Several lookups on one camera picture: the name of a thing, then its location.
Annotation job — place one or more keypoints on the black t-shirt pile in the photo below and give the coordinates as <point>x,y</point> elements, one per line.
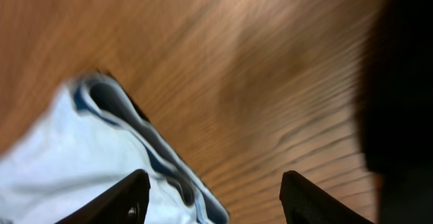
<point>394,110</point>

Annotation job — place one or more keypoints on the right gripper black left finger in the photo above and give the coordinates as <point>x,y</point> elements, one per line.
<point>124,202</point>

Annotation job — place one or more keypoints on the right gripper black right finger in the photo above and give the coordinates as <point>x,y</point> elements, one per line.
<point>305,203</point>

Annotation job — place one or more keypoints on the light blue printed t-shirt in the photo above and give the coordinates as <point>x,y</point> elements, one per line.
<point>90,138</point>

